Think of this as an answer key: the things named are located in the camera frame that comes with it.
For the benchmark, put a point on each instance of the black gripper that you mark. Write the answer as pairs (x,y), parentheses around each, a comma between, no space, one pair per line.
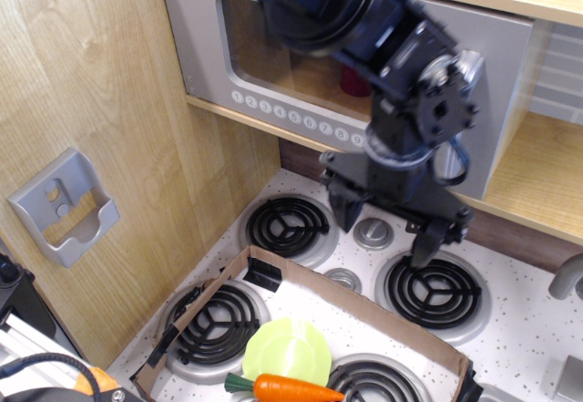
(403,187)

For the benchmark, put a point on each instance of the silver microwave door handle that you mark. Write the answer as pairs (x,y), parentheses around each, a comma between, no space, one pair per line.
(451,164)

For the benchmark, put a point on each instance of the grey toy microwave door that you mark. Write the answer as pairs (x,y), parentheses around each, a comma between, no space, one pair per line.
(229,58)

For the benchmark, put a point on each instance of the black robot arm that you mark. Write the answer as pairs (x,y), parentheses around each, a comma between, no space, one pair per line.
(420,101)

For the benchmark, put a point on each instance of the large grey stove knob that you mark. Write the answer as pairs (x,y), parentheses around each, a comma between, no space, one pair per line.
(373,234)

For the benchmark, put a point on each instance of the small grey stove knob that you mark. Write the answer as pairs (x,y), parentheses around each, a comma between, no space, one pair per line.
(345,278)

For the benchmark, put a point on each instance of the back right black burner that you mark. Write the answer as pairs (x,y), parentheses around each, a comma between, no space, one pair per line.
(441,295)

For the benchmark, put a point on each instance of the black burner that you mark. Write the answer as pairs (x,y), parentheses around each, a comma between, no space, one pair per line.
(369,380)
(219,332)
(287,226)
(441,295)

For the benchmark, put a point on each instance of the back left black burner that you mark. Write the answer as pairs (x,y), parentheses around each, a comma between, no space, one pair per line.
(287,226)

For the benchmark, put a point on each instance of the dark red toy fruit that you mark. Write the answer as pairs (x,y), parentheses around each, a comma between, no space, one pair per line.
(353,84)

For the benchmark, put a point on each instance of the light green toy plate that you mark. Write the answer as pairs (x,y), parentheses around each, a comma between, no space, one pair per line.
(288,347)

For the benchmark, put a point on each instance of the front right black burner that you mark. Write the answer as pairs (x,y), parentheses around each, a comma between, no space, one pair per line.
(369,380)

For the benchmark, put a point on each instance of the grey sink faucet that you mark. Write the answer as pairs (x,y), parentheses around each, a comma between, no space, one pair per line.
(568,279)

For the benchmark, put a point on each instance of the front left black burner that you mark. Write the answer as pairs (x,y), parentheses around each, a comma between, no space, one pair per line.
(219,332)

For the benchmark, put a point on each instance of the orange toy carrot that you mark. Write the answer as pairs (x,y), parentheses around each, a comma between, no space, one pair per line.
(268,387)

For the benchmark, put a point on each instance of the grey sink basin corner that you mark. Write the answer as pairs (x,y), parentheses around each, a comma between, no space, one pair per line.
(569,385)

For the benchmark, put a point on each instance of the black device at left edge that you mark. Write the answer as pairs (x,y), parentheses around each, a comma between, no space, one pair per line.
(20,298)

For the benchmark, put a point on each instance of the grey wall phone holder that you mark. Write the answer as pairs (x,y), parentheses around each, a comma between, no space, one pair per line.
(56,191)

